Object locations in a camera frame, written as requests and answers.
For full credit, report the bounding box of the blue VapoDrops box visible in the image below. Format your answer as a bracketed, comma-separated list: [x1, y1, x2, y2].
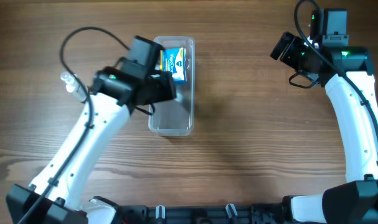
[159, 47, 187, 84]

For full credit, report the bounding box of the clear plastic container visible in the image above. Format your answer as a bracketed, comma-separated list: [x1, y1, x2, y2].
[148, 36, 195, 136]

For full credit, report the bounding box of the clear spray bottle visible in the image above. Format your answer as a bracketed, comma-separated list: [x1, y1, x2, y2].
[60, 72, 87, 103]

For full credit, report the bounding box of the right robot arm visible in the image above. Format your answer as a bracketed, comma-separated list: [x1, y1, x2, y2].
[270, 32, 378, 223]

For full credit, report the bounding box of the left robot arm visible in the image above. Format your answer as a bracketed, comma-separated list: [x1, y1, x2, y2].
[6, 67, 176, 223]

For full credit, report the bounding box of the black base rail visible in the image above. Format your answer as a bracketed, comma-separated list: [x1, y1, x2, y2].
[113, 203, 286, 224]

